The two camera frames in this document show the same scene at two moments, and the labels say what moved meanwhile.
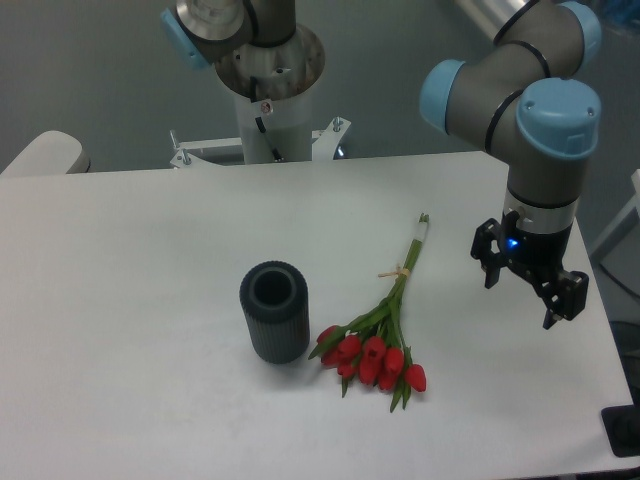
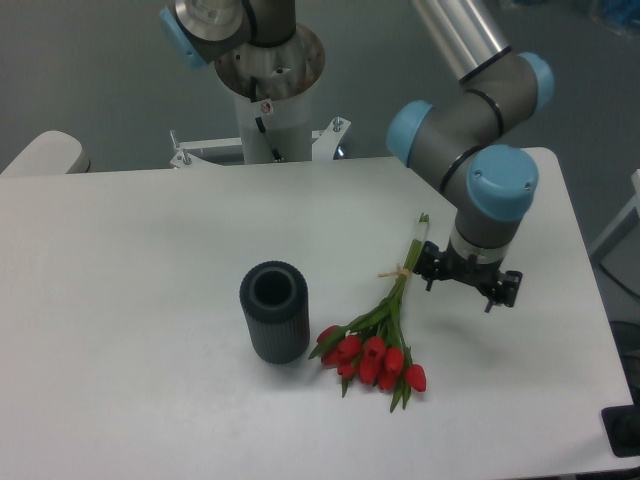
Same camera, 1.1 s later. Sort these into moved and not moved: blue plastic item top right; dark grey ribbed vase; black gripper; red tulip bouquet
Moved: black gripper
Not moved: red tulip bouquet; dark grey ribbed vase; blue plastic item top right
